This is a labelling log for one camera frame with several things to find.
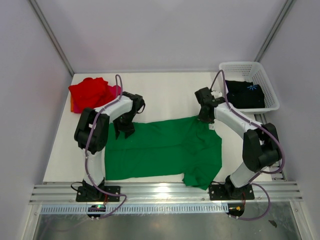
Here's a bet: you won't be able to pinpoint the right black controller board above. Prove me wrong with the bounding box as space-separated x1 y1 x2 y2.
226 204 245 218

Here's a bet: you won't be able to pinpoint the green t shirt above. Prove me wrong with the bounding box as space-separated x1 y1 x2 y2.
104 116 222 190

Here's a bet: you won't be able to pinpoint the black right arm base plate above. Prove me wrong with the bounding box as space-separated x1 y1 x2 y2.
208 182 255 201

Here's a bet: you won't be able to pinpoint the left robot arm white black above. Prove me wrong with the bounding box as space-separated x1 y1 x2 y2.
74 92 146 202

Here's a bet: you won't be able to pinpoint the black t shirt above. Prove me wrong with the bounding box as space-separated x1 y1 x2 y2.
226 80 265 109

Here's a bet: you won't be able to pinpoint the grey slotted cable duct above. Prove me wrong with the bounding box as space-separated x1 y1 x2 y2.
39 202 228 215

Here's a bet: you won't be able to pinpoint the red folded t shirt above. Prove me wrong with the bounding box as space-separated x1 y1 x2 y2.
68 77 111 110

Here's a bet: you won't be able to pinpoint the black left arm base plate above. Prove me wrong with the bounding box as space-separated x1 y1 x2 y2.
75 185 121 203

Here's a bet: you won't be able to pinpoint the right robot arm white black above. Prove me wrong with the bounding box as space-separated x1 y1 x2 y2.
194 87 283 200

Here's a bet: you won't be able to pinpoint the left black controller board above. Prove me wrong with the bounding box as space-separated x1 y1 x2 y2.
86 204 106 218

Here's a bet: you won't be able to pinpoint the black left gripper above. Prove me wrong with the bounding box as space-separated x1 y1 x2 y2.
112 111 136 140

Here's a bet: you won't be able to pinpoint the black controller board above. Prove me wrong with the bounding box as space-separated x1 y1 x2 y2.
86 204 106 218
226 204 245 218

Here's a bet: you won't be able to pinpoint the aluminium mounting rail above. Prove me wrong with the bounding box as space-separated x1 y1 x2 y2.
29 181 303 205

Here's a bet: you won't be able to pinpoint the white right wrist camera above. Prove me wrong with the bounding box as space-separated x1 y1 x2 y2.
211 90 223 99

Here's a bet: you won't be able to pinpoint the orange folded t shirt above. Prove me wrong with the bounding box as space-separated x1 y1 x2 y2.
70 95 74 113

